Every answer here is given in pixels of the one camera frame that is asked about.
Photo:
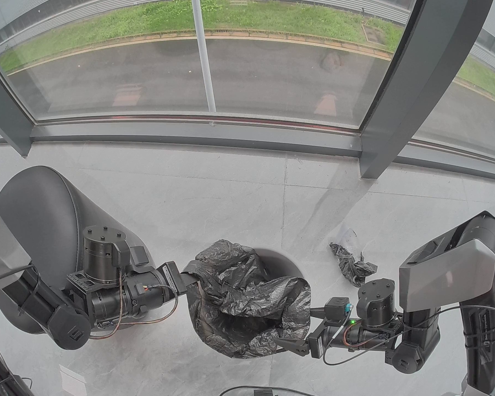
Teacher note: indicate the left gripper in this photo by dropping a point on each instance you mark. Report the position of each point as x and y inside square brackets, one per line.
[148, 291]

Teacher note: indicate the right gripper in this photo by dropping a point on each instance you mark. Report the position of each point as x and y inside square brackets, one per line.
[340, 336]

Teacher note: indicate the black plastic bag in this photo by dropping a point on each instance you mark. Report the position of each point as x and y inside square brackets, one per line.
[247, 299]

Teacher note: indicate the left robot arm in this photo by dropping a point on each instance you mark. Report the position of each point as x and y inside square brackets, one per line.
[105, 254]

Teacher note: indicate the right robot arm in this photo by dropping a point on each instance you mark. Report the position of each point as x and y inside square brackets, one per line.
[437, 270]

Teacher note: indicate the white trash bin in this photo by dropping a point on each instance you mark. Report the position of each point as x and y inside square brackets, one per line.
[280, 262]

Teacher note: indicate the crumpled black plastic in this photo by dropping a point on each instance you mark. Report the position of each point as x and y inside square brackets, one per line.
[352, 266]

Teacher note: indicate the clear printed wrapper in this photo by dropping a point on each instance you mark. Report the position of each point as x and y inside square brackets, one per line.
[348, 234]

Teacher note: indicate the dark grey round chair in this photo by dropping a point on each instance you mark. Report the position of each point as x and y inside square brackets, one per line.
[37, 213]

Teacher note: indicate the window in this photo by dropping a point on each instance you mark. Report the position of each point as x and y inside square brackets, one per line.
[293, 76]

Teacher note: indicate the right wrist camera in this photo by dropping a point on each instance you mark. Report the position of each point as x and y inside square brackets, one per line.
[336, 310]

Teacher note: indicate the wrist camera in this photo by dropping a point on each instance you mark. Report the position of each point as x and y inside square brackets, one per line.
[336, 310]
[139, 256]

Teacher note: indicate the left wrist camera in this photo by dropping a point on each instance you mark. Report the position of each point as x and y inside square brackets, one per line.
[139, 256]

